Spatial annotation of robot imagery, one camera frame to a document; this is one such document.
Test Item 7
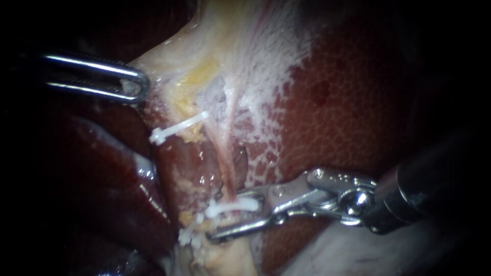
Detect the right arm instrument jaw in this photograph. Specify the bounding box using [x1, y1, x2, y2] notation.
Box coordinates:
[220, 186, 278, 204]
[206, 214, 287, 244]

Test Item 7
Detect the left arm instrument jaw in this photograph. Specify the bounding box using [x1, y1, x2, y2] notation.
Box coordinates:
[41, 53, 151, 105]

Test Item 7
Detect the right arm instrument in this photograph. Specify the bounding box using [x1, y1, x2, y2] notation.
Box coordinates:
[263, 167, 380, 227]

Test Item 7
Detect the white clip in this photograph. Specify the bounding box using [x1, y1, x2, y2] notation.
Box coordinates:
[177, 213, 206, 247]
[204, 196, 261, 220]
[148, 110, 211, 146]

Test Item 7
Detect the gallbladder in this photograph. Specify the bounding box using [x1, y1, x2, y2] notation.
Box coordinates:
[128, 0, 269, 129]

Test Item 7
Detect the thin tube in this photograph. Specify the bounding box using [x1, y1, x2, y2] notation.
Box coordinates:
[201, 119, 233, 192]
[220, 76, 243, 203]

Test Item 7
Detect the dark red liver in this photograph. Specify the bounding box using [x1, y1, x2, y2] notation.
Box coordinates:
[50, 0, 427, 276]

